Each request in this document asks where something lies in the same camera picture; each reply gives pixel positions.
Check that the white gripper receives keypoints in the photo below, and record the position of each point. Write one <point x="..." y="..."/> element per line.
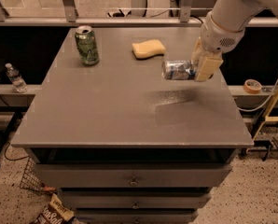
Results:
<point x="217" y="37"/>

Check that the silver blue redbull can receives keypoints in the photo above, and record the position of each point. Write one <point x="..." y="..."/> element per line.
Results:
<point x="178" y="70"/>

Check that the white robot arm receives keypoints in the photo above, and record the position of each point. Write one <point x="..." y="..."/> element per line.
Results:
<point x="234" y="15"/>

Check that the yellow sponge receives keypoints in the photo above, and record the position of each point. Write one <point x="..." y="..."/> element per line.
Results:
<point x="147" y="49"/>

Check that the green soda can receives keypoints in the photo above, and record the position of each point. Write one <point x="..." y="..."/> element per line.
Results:
<point x="86" y="45"/>

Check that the roll of tape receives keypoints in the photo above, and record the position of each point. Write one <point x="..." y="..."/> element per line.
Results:
<point x="252" y="86"/>

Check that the yellow metal stand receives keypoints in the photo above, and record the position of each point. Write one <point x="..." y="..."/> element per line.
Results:
<point x="265" y="116"/>

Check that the grey drawer cabinet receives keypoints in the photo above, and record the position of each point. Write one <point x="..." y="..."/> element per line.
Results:
<point x="123" y="111"/>

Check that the metal guard railing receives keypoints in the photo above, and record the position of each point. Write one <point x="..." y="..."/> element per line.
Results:
<point x="188" y="13"/>

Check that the bottom grey drawer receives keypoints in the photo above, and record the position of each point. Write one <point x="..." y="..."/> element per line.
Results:
<point x="136" y="216"/>

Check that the grey drawer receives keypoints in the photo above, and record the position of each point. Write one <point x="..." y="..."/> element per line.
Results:
<point x="134" y="199"/>
<point x="136" y="216"/>
<point x="169" y="175"/>

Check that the clear plastic water bottle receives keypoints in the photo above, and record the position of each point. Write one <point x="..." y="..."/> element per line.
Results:
<point x="16" y="79"/>

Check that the top grey drawer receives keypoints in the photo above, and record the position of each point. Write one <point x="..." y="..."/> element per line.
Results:
<point x="169" y="175"/>

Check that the middle grey drawer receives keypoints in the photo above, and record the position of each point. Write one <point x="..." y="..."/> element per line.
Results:
<point x="134" y="199"/>

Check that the brown snack bag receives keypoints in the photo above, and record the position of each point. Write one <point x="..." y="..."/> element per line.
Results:
<point x="54" y="213"/>

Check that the wire mesh basket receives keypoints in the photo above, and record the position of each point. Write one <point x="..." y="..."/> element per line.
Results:
<point x="29" y="180"/>

